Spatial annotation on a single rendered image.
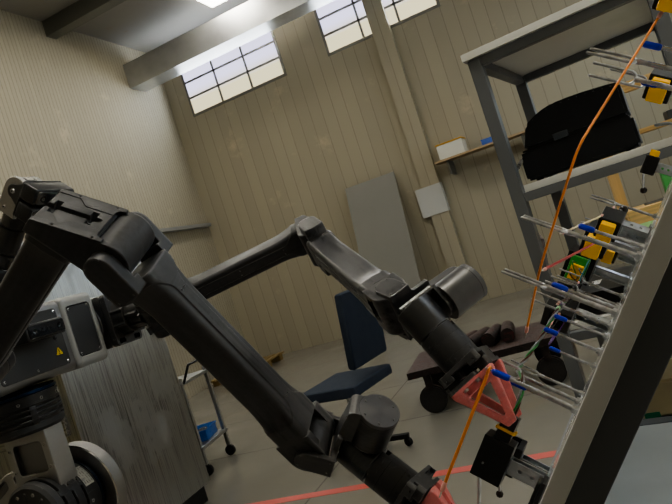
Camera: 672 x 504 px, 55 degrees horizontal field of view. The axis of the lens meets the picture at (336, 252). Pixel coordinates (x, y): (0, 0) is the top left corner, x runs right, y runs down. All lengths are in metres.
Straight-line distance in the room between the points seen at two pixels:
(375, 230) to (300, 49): 3.45
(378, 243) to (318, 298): 1.70
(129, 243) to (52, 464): 0.69
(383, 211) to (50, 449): 9.51
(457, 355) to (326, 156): 10.45
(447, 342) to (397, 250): 9.54
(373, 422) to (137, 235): 0.38
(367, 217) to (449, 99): 2.32
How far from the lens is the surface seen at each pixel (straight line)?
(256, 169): 11.82
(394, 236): 10.46
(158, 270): 0.80
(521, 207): 1.81
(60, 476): 1.39
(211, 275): 1.38
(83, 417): 4.29
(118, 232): 0.79
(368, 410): 0.88
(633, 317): 0.56
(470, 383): 0.85
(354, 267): 1.08
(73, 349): 1.45
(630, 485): 1.52
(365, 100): 11.10
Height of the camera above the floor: 1.43
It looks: level
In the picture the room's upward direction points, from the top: 18 degrees counter-clockwise
